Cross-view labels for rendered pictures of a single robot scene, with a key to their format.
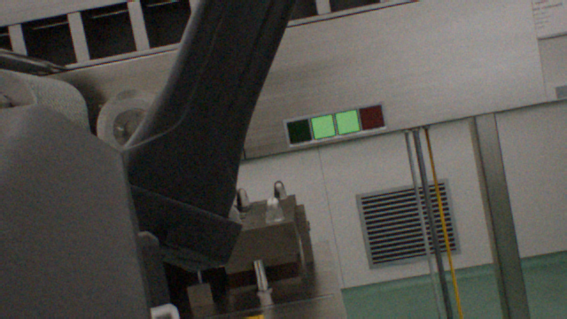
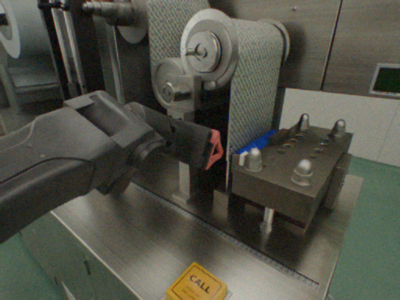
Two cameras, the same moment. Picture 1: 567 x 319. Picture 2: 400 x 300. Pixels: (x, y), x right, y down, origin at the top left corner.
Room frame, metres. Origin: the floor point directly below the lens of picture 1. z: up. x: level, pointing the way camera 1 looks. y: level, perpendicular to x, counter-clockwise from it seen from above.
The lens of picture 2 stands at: (0.60, -0.03, 1.27)
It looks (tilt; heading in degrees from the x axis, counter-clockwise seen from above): 26 degrees down; 36
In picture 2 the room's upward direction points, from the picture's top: straight up
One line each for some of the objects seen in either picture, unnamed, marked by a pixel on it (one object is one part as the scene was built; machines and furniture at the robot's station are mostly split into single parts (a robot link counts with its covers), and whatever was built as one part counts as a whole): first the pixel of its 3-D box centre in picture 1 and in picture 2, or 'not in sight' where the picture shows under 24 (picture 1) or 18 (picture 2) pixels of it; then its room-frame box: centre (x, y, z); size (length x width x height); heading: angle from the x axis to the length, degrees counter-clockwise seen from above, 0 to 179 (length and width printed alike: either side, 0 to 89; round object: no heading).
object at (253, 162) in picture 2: not in sight; (254, 158); (1.02, 0.13, 1.05); 0.04 x 0.04 x 0.04
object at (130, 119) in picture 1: (134, 128); (204, 52); (1.02, 0.26, 1.25); 0.07 x 0.02 x 0.07; 87
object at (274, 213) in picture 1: (273, 208); (303, 170); (1.02, 0.03, 1.05); 0.04 x 0.04 x 0.04
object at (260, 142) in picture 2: not in sight; (258, 144); (1.15, 0.17, 1.03); 0.21 x 0.04 x 0.03; 177
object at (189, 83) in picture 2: not in sight; (184, 144); (0.99, 0.29, 1.05); 0.06 x 0.05 x 0.31; 177
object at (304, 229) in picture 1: (305, 231); (339, 180); (1.20, -0.02, 0.96); 0.10 x 0.03 x 0.11; 177
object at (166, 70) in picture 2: not in sight; (200, 79); (1.16, 0.37, 1.17); 0.26 x 0.12 x 0.12; 177
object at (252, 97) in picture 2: not in sight; (254, 111); (1.15, 0.19, 1.11); 0.23 x 0.01 x 0.18; 177
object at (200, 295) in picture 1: (212, 275); (248, 176); (1.15, 0.19, 0.92); 0.28 x 0.04 x 0.04; 177
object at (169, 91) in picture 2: not in sight; (170, 91); (0.96, 0.29, 1.18); 0.04 x 0.02 x 0.04; 87
